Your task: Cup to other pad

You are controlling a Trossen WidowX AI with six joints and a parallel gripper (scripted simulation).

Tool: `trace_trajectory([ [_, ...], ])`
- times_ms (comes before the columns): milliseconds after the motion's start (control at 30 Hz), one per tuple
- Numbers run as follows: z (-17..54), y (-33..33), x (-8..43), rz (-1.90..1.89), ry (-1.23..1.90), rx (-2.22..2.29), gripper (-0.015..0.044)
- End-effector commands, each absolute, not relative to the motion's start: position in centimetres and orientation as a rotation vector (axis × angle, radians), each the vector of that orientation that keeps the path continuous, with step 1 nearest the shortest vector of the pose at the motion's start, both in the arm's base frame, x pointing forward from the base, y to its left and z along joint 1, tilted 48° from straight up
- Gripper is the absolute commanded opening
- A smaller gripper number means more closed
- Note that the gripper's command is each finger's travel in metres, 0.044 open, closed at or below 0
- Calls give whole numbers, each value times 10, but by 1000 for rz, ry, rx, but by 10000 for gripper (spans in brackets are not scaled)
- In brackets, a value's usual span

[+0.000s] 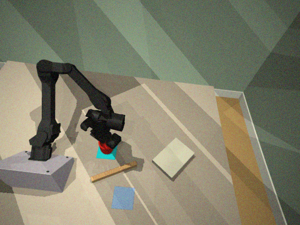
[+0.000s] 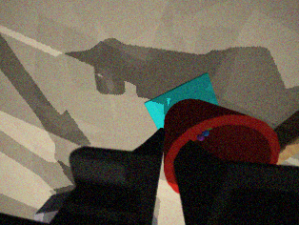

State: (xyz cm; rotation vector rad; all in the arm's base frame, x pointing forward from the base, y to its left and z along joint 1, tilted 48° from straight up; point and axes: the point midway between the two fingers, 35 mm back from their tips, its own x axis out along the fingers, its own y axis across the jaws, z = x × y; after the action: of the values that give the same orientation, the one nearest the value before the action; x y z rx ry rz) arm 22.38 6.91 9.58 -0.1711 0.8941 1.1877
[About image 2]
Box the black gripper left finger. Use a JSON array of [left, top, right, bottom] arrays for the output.
[[69, 128, 165, 225]]

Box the dark red cup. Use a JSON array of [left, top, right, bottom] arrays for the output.
[[164, 99, 281, 194]]

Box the brown wooden bar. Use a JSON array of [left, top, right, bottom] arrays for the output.
[[274, 110, 299, 165]]

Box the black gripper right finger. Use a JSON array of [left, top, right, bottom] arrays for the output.
[[173, 140, 299, 225]]

